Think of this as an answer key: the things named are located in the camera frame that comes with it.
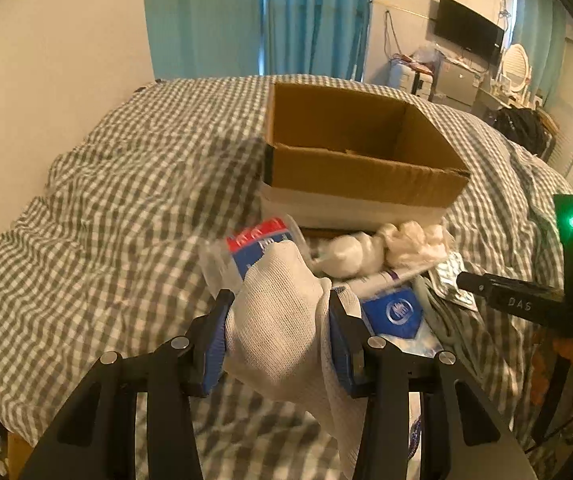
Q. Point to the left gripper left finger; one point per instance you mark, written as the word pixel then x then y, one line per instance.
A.
pixel 92 436

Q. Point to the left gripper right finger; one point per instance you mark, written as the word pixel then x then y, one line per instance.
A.
pixel 463 435

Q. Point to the blue tissue pack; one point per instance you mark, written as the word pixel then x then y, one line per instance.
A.
pixel 396 315

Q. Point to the white knitted glove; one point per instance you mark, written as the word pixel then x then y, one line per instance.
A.
pixel 279 344

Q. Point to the white small tube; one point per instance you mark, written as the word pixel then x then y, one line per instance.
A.
pixel 374 284

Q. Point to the grey checkered bed cover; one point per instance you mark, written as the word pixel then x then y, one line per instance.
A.
pixel 107 259

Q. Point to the black bag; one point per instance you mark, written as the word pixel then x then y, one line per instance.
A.
pixel 522 126

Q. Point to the white faceted bottle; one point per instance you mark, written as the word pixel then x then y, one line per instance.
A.
pixel 348 256

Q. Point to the clear jar blue label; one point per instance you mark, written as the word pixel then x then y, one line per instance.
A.
pixel 225 262

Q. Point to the white oval vanity mirror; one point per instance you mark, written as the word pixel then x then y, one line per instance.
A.
pixel 515 69

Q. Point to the grey mini fridge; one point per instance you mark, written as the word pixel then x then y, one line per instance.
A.
pixel 455 85

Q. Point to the brown cardboard box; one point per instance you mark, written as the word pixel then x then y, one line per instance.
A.
pixel 347 160

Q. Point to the blue curtain right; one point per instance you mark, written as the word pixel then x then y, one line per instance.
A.
pixel 540 27

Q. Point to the blue curtain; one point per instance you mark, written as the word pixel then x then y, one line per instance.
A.
pixel 217 38
pixel 540 27

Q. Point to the blue curtain left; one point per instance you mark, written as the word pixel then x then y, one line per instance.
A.
pixel 217 38

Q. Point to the black wall television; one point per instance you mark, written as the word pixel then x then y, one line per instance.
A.
pixel 469 30

